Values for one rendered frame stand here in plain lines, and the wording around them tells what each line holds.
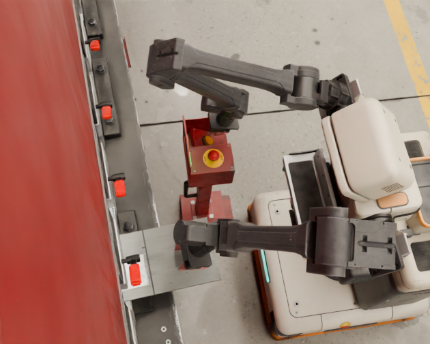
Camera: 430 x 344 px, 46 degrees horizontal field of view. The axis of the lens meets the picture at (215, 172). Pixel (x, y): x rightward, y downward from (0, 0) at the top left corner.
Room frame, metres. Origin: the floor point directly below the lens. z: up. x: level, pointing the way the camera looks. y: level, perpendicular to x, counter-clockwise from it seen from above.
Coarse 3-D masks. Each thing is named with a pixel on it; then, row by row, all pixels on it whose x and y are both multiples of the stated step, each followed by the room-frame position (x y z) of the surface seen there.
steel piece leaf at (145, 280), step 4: (140, 256) 0.33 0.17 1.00; (144, 256) 0.32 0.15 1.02; (144, 260) 0.32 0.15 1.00; (128, 264) 0.30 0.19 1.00; (140, 264) 0.30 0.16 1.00; (144, 264) 0.30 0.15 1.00; (128, 268) 0.29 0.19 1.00; (140, 268) 0.29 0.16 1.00; (144, 268) 0.29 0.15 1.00; (128, 272) 0.28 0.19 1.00; (144, 272) 0.28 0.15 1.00; (128, 276) 0.27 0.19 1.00; (144, 276) 0.27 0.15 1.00; (148, 276) 0.27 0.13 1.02; (128, 280) 0.26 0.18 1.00; (144, 280) 0.26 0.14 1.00; (148, 280) 0.26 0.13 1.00; (128, 284) 0.25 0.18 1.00; (144, 284) 0.25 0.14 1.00; (148, 284) 0.25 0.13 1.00; (128, 288) 0.24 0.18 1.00; (132, 288) 0.24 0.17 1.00
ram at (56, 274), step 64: (0, 0) 0.25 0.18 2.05; (64, 0) 0.67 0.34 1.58; (0, 64) 0.19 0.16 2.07; (64, 64) 0.43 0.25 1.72; (0, 128) 0.13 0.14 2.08; (64, 128) 0.28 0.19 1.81; (0, 192) 0.09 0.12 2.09; (64, 192) 0.17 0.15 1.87; (0, 256) 0.05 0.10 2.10; (64, 256) 0.10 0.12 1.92; (0, 320) 0.02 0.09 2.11; (64, 320) 0.04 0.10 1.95
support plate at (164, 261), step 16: (128, 240) 0.36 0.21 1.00; (160, 240) 0.38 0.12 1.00; (160, 256) 0.33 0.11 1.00; (176, 256) 0.34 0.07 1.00; (160, 272) 0.29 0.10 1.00; (176, 272) 0.30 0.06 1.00; (192, 272) 0.30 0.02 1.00; (208, 272) 0.31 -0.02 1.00; (144, 288) 0.24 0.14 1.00; (160, 288) 0.25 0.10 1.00; (176, 288) 0.25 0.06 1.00
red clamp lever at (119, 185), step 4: (112, 176) 0.44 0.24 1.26; (116, 176) 0.44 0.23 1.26; (120, 176) 0.44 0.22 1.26; (124, 176) 0.44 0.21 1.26; (108, 180) 0.43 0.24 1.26; (112, 180) 0.43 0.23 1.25; (116, 180) 0.43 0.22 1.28; (120, 180) 0.42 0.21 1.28; (116, 184) 0.41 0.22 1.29; (120, 184) 0.41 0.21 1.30; (124, 184) 0.42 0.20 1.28; (116, 188) 0.39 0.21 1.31; (120, 188) 0.40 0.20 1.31; (124, 188) 0.40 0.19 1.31; (116, 192) 0.38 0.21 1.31; (120, 192) 0.38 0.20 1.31; (124, 192) 0.39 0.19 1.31; (116, 196) 0.38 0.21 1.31; (120, 196) 0.38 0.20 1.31; (124, 196) 0.38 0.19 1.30
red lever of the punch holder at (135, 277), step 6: (126, 258) 0.25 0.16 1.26; (132, 258) 0.26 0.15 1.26; (138, 258) 0.26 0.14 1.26; (132, 264) 0.24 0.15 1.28; (138, 264) 0.24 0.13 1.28; (132, 270) 0.22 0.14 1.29; (138, 270) 0.22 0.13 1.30; (132, 276) 0.21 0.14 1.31; (138, 276) 0.21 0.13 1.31; (132, 282) 0.20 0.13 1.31; (138, 282) 0.20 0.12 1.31
